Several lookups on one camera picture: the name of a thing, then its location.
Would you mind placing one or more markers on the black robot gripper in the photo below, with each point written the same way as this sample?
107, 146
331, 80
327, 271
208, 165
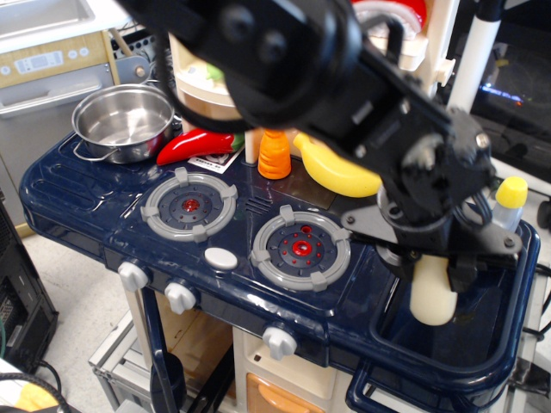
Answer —
434, 169

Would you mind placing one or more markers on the cream toy detergent bottle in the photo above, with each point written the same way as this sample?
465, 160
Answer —
432, 300

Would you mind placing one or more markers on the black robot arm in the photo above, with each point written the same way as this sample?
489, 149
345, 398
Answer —
309, 65

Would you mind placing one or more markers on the navy toy sink basin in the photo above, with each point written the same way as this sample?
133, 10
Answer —
481, 339

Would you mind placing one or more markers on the grey toy faucet yellow cap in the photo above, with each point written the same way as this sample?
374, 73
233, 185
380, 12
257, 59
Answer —
510, 197

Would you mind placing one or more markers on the right grey stove burner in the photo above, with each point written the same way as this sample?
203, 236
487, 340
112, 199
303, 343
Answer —
301, 250

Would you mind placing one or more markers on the grey stove burner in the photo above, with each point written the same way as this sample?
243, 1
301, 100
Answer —
190, 207
301, 250

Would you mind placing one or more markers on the yellow toy banana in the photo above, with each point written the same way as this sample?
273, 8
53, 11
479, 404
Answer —
333, 172

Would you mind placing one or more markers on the navy toy kitchen counter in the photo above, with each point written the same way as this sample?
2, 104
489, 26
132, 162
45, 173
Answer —
95, 208

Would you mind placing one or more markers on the right grey stove knob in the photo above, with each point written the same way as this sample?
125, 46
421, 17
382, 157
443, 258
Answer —
280, 343

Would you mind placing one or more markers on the grey stove knob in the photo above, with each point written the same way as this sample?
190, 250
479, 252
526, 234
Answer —
280, 343
180, 298
133, 278

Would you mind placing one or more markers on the orange toy carrot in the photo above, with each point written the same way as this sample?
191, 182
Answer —
274, 160

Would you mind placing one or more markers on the orange toy drawer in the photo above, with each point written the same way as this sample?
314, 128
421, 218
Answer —
263, 395

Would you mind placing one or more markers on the grey oval button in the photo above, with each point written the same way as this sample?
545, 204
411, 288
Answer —
220, 258

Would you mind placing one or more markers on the left grey stove burner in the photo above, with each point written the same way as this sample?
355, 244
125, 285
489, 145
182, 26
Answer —
190, 207

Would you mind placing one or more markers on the middle grey stove knob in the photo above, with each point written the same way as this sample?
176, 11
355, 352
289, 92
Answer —
180, 298

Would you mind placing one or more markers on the red white toy sushi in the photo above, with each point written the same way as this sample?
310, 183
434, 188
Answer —
410, 14

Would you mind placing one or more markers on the red toy chili pepper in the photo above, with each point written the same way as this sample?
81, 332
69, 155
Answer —
198, 143

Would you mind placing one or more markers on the green toy pear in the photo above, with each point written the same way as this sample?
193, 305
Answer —
214, 73

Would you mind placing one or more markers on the cream toy kitchen shelf unit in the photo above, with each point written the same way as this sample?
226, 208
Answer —
424, 58

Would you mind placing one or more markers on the left grey stove knob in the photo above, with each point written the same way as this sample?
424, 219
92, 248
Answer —
133, 278

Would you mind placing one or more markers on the steel toy pot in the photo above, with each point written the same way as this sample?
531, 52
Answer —
127, 123

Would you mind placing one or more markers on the black computer case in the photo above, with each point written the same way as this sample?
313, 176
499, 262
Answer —
28, 317

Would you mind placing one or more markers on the yellow sponge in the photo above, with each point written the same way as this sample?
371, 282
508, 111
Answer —
33, 398

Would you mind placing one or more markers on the navy oven door handle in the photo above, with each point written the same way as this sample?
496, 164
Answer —
167, 382

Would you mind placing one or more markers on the aluminium frame cart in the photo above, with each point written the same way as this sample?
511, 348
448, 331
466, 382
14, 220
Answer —
196, 339

